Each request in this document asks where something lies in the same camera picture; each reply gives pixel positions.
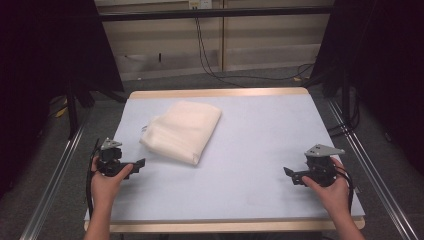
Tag black floor cables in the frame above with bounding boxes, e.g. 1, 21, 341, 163
327, 96, 362, 138

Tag right hand-held gripper black cable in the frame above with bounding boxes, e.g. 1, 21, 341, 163
334, 164, 355, 214

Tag left hand-held gripper black cable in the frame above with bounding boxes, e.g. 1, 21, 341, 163
85, 138, 101, 219

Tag white cloth towel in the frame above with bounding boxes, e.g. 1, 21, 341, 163
139, 100, 223, 166

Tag light blue table mat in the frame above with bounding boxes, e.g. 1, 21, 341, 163
83, 87, 366, 234
84, 93, 366, 223

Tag person's right hand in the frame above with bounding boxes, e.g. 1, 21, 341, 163
301, 157, 351, 218

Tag hand-held gripper black cable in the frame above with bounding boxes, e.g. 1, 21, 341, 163
85, 138, 101, 219
334, 164, 355, 214

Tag small yellow thing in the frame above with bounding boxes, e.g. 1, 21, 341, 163
54, 105, 70, 119

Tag metal floor rail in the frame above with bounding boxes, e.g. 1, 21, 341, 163
19, 109, 92, 240
325, 98, 420, 240

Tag black horizontal bar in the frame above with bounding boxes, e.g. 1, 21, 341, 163
98, 5, 334, 23

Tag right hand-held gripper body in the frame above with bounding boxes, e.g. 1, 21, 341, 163
301, 143, 346, 188

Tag black curtain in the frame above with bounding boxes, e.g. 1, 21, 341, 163
309, 0, 424, 176
0, 0, 125, 201

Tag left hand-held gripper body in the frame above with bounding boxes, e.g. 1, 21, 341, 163
97, 137, 134, 178

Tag black wall cable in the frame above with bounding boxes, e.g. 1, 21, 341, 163
194, 16, 316, 88

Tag white wall outlet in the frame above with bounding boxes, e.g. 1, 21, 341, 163
188, 0, 214, 10

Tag person's left hand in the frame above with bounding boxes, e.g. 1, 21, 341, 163
90, 156, 134, 208

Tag black metal stand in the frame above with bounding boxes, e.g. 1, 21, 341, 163
64, 79, 128, 141
339, 71, 355, 128

